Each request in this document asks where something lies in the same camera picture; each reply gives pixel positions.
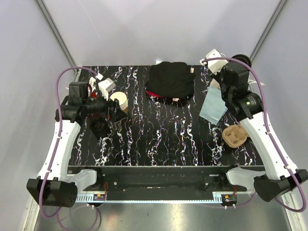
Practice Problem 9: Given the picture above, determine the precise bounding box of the brown cup carrier on table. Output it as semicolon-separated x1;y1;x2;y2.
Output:
222;124;249;148

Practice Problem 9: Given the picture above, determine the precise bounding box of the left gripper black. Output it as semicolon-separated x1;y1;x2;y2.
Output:
83;90;128;123

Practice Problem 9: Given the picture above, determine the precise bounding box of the blue white paper bag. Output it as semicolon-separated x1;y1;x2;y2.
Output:
199;79;227;125

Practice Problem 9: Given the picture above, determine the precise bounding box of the pink folded cloth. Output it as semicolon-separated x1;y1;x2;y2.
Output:
146;90;180;103

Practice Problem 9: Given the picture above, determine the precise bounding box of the stack of paper cups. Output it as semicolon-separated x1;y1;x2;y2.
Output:
110;91;128;113

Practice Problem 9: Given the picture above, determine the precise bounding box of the black folded cloth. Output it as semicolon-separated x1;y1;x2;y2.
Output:
145;61;196;100

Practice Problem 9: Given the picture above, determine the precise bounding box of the stack of black lids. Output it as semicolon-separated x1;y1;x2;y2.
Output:
90;117;111;139

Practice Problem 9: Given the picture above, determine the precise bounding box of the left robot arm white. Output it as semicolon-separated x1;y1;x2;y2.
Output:
26;82;128;207

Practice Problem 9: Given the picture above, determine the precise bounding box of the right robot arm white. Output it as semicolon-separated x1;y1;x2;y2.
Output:
204;51;308;207

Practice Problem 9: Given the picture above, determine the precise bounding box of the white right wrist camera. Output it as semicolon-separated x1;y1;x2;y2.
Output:
199;49;228;74

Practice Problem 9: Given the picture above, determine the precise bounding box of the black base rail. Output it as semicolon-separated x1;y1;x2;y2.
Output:
76;165;268;200

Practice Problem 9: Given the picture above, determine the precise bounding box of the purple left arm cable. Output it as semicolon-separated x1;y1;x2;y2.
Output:
38;66;103;231

